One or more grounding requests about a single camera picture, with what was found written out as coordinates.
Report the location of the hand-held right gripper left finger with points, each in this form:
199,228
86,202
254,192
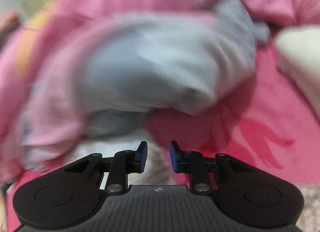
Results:
143,155

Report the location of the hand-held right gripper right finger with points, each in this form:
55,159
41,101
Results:
173,155

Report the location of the beige white checked coat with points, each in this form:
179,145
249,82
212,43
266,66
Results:
157,169

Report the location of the pink floral bed sheet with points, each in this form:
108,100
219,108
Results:
250,134

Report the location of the pink printed quilt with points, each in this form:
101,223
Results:
150,72

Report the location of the folded cream garment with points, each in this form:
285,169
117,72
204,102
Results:
302,59

